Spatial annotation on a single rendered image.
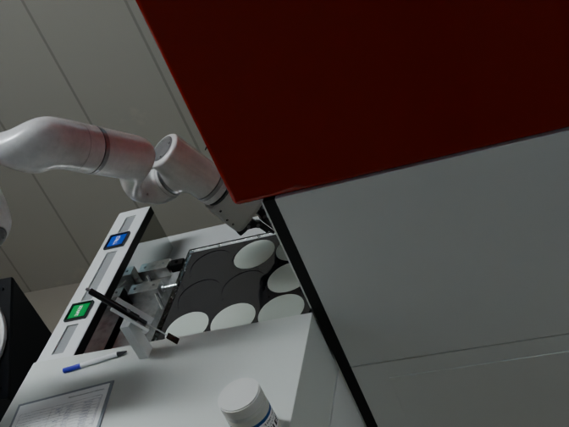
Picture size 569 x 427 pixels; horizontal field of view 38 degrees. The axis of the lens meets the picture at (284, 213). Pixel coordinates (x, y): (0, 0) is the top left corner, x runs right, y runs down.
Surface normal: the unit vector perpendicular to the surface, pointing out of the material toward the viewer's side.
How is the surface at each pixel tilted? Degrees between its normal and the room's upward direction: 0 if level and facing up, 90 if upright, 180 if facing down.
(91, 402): 0
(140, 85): 90
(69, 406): 0
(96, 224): 90
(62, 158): 113
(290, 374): 0
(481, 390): 90
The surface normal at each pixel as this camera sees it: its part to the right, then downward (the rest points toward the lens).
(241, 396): -0.36, -0.80
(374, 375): -0.16, 0.58
